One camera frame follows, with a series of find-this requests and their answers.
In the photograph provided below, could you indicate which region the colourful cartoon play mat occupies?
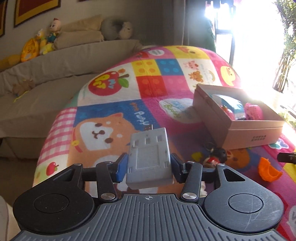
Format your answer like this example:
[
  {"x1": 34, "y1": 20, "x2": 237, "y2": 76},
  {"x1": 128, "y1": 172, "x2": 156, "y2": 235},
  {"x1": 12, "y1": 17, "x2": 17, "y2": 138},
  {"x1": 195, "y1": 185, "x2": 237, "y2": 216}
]
[{"x1": 32, "y1": 45, "x2": 296, "y2": 241}]

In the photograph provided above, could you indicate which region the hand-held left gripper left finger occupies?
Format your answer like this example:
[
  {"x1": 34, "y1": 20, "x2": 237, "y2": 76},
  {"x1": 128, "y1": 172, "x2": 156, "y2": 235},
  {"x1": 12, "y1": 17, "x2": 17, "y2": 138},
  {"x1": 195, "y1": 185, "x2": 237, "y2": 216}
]
[{"x1": 50, "y1": 153, "x2": 129, "y2": 203}]

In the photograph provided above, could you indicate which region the doll with green clothes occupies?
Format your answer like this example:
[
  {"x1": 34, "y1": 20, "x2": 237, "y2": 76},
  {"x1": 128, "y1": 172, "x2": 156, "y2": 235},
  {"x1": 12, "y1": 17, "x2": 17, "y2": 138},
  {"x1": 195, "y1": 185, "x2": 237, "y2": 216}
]
[{"x1": 46, "y1": 18, "x2": 62, "y2": 43}]

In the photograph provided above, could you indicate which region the black window frame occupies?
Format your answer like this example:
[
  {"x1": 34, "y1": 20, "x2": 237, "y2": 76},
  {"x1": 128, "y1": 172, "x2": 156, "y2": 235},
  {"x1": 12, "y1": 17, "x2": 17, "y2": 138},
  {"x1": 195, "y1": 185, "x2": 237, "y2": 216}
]
[{"x1": 213, "y1": 23, "x2": 235, "y2": 67}]

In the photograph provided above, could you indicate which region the pink plastic scoop basket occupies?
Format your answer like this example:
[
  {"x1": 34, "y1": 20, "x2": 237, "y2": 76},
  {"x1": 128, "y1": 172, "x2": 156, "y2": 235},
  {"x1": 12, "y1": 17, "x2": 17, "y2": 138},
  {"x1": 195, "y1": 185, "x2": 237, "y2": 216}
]
[{"x1": 245, "y1": 103, "x2": 263, "y2": 121}]

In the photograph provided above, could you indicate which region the brown plush toy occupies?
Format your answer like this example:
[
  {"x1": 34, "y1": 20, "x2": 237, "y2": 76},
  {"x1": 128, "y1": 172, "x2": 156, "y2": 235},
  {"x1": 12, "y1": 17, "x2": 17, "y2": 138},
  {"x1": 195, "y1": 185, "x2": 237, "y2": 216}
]
[{"x1": 12, "y1": 79, "x2": 35, "y2": 96}]

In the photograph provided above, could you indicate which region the yellow duck plush toy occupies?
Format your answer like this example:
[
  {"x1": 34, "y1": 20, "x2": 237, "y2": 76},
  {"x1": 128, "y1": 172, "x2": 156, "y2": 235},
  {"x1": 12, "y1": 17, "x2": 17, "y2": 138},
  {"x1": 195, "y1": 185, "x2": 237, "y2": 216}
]
[{"x1": 35, "y1": 29, "x2": 56, "y2": 55}]

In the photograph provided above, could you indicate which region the pink cardboard box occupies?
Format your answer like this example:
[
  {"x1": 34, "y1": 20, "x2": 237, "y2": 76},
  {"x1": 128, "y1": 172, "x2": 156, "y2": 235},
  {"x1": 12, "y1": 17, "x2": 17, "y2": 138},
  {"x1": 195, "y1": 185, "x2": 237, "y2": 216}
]
[{"x1": 193, "y1": 84, "x2": 286, "y2": 150}]

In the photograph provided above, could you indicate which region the cream bear plush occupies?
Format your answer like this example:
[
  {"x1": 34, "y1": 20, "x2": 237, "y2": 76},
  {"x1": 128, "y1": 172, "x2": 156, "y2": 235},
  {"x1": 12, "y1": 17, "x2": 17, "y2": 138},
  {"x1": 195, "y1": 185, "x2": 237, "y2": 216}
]
[{"x1": 119, "y1": 22, "x2": 133, "y2": 40}]

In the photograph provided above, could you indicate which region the beige pillow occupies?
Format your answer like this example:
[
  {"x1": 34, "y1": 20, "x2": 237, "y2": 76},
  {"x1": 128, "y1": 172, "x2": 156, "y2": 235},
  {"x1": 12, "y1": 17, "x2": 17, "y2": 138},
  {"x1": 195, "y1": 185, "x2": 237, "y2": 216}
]
[
  {"x1": 61, "y1": 14, "x2": 103, "y2": 32},
  {"x1": 54, "y1": 30, "x2": 104, "y2": 49}
]

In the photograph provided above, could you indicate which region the orange plastic toy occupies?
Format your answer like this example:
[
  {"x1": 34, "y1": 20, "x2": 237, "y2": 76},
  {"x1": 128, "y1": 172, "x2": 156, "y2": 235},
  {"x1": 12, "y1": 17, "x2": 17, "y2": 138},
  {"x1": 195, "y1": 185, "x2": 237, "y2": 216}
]
[{"x1": 258, "y1": 157, "x2": 283, "y2": 182}]

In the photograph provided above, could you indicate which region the beige covered sofa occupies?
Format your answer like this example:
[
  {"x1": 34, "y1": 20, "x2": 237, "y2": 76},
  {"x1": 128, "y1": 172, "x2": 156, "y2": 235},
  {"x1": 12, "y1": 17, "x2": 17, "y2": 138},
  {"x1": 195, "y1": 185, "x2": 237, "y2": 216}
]
[{"x1": 0, "y1": 39, "x2": 144, "y2": 160}]

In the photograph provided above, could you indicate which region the grey neck pillow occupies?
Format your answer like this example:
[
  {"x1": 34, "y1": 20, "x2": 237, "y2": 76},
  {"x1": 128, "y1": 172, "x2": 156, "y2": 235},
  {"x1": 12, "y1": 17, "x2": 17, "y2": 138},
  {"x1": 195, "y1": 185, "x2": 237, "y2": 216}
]
[{"x1": 101, "y1": 19, "x2": 126, "y2": 41}]

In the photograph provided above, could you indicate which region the green potted plant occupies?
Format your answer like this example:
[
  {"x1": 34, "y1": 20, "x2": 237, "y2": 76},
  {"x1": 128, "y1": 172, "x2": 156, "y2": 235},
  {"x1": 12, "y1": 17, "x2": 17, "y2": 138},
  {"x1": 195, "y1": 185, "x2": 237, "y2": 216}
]
[{"x1": 273, "y1": 0, "x2": 296, "y2": 93}]

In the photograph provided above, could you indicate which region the beige curtain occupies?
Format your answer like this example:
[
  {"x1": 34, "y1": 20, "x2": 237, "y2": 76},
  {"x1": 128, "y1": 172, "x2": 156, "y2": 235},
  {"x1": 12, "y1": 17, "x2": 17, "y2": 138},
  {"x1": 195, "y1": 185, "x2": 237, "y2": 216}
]
[{"x1": 162, "y1": 0, "x2": 215, "y2": 47}]

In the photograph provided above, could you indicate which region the black headed toy figure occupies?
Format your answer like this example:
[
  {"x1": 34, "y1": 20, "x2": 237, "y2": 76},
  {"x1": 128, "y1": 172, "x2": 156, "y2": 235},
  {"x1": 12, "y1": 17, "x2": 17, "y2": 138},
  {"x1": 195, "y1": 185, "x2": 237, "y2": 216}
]
[{"x1": 203, "y1": 142, "x2": 228, "y2": 167}]

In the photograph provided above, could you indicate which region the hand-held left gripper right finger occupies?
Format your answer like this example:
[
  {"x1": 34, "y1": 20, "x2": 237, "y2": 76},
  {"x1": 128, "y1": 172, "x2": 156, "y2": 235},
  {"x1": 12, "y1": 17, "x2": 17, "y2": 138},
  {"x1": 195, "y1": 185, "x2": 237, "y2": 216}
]
[{"x1": 170, "y1": 154, "x2": 248, "y2": 204}]

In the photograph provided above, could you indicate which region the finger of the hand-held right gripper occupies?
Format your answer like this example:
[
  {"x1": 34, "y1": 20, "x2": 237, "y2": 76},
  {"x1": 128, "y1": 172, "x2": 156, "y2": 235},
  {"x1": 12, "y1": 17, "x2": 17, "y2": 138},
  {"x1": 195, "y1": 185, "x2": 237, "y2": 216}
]
[{"x1": 277, "y1": 152, "x2": 296, "y2": 165}]

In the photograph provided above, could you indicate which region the yellow orange plush toy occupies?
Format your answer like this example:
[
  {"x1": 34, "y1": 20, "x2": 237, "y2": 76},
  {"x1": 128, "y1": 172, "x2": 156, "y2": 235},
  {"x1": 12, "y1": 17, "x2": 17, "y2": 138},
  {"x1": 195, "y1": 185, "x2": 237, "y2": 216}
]
[{"x1": 21, "y1": 38, "x2": 40, "y2": 62}]

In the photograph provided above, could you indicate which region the grey plastic adapter block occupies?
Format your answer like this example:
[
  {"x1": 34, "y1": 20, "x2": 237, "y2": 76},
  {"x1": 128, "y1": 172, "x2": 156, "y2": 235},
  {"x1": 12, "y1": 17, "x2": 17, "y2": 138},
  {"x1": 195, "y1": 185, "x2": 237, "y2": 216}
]
[{"x1": 125, "y1": 125, "x2": 174, "y2": 189}]

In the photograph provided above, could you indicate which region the framed red picture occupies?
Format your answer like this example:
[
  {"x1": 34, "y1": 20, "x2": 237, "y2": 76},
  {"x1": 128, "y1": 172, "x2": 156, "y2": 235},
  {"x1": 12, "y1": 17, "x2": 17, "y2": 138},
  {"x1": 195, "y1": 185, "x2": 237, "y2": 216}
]
[
  {"x1": 0, "y1": 0, "x2": 8, "y2": 37},
  {"x1": 14, "y1": 0, "x2": 61, "y2": 28}
]

